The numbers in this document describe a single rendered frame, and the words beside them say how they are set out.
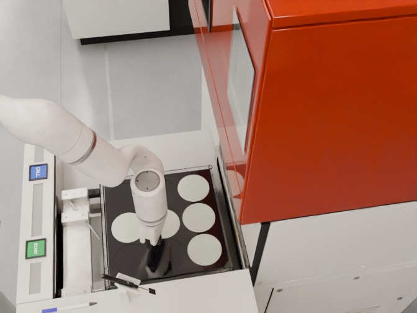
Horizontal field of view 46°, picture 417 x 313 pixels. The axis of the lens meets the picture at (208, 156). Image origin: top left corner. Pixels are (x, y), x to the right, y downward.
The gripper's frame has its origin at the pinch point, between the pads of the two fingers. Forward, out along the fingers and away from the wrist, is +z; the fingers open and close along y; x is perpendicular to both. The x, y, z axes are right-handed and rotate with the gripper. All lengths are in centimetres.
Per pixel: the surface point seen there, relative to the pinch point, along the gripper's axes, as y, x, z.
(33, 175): -7.5, -42.0, -4.5
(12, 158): -64, -113, 92
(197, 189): -21.0, 6.5, 2.1
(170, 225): -6.4, 2.4, 2.0
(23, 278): 23.0, -29.1, -4.1
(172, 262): 4.7, 6.7, 2.1
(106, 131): -97, -71, 92
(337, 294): -11, 59, 29
